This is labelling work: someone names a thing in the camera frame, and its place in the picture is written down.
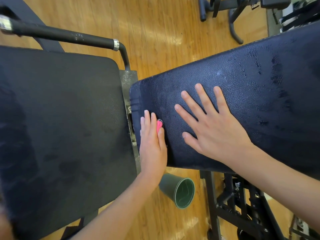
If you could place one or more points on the dark green plastic bucket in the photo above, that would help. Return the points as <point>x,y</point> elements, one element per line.
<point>177,191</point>

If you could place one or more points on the person's left hand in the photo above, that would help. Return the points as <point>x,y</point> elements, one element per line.
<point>152,152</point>

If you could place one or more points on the pink cleaning cloth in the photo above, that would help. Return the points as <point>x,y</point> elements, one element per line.
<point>159,125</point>

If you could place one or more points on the person's right hand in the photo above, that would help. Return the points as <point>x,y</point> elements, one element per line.
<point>217,130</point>

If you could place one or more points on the person's left forearm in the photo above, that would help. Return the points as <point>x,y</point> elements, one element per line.
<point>115,215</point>

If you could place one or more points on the person's right forearm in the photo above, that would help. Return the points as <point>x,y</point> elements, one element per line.
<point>285,182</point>

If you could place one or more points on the black gym machine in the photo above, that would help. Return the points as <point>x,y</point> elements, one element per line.
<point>235,7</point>

